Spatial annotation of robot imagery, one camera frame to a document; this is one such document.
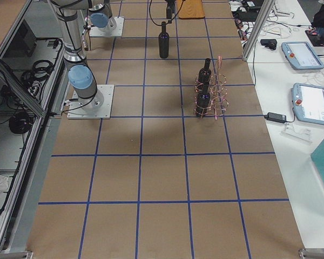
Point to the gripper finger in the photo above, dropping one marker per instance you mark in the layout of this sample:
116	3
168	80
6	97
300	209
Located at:
170	9

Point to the dark wine bottle carried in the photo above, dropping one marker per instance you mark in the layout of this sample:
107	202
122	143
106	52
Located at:
163	42

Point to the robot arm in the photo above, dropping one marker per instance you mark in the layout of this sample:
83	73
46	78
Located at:
101	16
79	74

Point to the wooden serving tray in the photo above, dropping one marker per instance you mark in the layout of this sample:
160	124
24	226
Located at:
190	9

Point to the dark wine bottle far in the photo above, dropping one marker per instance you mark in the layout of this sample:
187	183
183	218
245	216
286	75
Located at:
205	73

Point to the dark wine bottle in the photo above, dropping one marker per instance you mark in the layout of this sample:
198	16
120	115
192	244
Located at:
205	73
203	99

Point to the dark wine bottle near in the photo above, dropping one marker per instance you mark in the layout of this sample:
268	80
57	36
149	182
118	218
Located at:
203	99

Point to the black webcam device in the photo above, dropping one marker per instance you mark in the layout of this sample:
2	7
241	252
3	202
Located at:
269	43

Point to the teach pendant far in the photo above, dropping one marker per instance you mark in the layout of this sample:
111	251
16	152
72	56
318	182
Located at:
301	56

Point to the teach pendant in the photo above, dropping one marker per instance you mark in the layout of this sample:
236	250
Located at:
308	103
301	56

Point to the black small power brick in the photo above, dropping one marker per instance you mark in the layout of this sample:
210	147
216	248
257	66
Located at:
275	117

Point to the teach pendant near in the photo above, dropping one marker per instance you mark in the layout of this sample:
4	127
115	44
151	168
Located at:
308	103

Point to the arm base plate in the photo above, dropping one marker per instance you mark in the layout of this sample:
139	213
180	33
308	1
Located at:
94	108
96	33

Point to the aluminium frame post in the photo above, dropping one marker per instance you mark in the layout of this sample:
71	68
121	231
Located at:
260	21

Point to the copper wire bottle basket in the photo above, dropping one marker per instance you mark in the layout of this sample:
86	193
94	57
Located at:
217	89

